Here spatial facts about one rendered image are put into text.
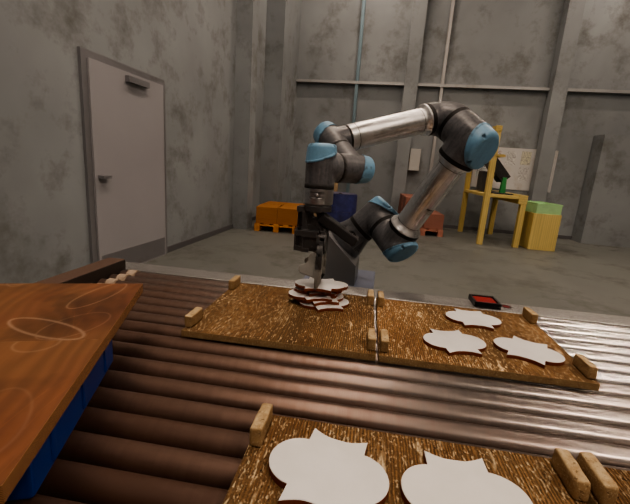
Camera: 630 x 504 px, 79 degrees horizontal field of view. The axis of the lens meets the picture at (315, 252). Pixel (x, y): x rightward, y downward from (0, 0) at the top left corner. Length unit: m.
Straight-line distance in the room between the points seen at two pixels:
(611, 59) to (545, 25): 1.57
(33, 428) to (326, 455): 0.31
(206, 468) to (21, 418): 0.22
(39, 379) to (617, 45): 11.17
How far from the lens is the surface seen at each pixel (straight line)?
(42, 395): 0.52
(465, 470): 0.57
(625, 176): 10.65
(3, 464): 0.44
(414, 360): 0.81
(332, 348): 0.80
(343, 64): 10.24
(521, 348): 0.95
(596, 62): 11.02
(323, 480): 0.51
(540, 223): 8.42
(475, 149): 1.18
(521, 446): 0.71
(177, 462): 0.58
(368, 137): 1.14
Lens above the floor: 1.30
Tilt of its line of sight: 13 degrees down
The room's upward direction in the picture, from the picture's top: 4 degrees clockwise
